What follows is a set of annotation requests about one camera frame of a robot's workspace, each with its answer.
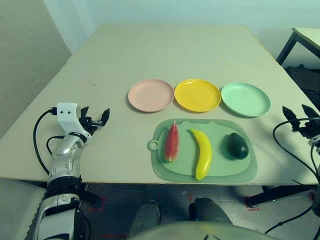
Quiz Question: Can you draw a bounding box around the mint green round plate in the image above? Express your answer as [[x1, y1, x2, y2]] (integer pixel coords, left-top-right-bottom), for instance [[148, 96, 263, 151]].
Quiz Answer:
[[220, 82, 272, 118]]

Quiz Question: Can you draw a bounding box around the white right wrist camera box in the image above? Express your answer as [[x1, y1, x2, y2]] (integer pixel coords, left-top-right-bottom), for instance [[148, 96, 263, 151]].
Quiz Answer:
[[307, 134, 320, 155]]

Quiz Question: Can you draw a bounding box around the yellow round plate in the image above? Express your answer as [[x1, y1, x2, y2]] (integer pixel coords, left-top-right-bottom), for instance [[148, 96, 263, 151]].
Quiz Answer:
[[174, 78, 222, 113]]

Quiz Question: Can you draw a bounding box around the pale robot torso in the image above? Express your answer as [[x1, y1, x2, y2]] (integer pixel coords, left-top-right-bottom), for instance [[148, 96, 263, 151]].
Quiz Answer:
[[128, 221, 267, 240]]

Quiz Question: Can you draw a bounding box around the grey robot right foot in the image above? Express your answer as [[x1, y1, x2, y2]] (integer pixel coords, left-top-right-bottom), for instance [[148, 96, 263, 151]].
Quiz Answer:
[[188, 197, 233, 226]]

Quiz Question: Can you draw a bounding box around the grey robot left foot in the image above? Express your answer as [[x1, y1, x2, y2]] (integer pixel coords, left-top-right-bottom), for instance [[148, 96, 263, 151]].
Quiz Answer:
[[129, 198, 161, 236]]

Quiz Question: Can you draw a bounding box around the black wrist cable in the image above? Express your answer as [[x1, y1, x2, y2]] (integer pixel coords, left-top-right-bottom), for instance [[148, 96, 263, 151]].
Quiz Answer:
[[33, 106, 66, 176], [264, 119, 320, 236]]

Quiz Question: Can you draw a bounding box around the toy watermelon slice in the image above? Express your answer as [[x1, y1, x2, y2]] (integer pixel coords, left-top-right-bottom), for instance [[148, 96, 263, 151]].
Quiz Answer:
[[163, 120, 181, 163]]

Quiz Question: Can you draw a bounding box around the grey robot foot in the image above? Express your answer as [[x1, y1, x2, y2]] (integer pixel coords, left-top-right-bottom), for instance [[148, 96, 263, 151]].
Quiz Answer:
[[188, 197, 233, 226], [129, 198, 161, 236]]

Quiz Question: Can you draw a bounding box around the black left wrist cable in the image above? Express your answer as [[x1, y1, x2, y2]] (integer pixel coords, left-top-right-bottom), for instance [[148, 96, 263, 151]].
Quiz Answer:
[[33, 106, 66, 176]]

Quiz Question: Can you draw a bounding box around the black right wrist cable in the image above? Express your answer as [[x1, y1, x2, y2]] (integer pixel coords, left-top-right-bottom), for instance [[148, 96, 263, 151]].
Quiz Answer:
[[264, 119, 320, 236]]

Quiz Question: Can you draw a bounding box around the side table with black legs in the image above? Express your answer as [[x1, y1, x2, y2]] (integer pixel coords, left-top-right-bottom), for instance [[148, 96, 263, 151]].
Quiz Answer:
[[276, 26, 320, 68]]

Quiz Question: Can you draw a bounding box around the green silicone cutting mat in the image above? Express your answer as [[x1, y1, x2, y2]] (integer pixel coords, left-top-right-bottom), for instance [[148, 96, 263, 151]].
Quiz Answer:
[[147, 118, 259, 185]]

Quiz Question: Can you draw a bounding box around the yellow toy banana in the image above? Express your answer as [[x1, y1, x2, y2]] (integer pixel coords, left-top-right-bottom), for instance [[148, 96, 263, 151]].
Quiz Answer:
[[189, 128, 213, 181]]

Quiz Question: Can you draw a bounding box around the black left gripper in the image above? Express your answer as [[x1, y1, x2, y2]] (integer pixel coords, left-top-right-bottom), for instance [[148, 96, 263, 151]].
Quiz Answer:
[[77, 106, 111, 135]]

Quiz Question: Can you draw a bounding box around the black table base bar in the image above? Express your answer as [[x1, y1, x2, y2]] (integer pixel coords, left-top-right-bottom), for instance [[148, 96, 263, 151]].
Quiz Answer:
[[79, 183, 103, 206], [246, 184, 316, 208]]

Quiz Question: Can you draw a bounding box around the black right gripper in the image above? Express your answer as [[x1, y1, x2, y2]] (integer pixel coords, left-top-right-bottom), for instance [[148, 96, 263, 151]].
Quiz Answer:
[[282, 104, 320, 141]]

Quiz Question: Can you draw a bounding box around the dark green toy avocado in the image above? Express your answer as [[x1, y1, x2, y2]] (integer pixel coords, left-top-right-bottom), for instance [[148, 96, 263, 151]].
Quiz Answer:
[[226, 132, 250, 160]]

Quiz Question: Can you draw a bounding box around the pink round plate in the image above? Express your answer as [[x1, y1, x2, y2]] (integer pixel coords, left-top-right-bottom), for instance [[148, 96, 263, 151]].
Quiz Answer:
[[127, 79, 175, 114]]

